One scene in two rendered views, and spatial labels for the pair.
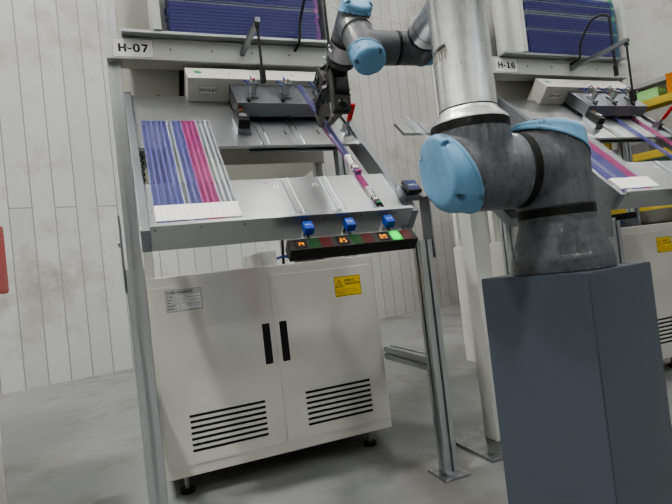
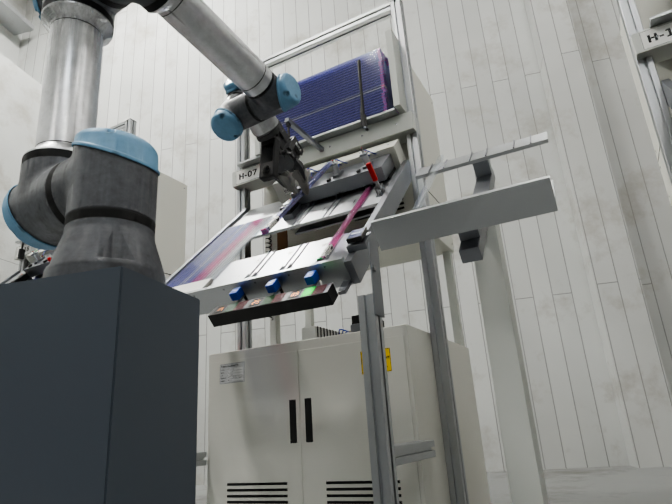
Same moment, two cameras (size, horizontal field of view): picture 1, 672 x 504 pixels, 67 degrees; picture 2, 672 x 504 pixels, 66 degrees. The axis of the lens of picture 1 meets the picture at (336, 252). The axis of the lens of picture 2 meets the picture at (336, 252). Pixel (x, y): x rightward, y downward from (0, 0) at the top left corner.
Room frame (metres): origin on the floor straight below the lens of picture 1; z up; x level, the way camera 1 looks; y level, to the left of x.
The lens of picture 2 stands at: (0.60, -1.06, 0.36)
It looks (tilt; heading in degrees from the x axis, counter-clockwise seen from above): 19 degrees up; 49
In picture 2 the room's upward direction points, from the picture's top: 4 degrees counter-clockwise
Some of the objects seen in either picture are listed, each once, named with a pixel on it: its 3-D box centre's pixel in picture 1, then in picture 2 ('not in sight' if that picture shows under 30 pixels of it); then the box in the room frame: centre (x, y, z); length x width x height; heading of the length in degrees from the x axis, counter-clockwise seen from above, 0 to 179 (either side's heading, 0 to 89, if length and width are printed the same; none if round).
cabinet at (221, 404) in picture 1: (256, 355); (353, 444); (1.84, 0.33, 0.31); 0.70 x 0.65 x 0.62; 111
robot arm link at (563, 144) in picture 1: (546, 166); (112, 181); (0.81, -0.35, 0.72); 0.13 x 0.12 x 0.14; 107
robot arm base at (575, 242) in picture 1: (559, 239); (108, 257); (0.81, -0.35, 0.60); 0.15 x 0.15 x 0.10
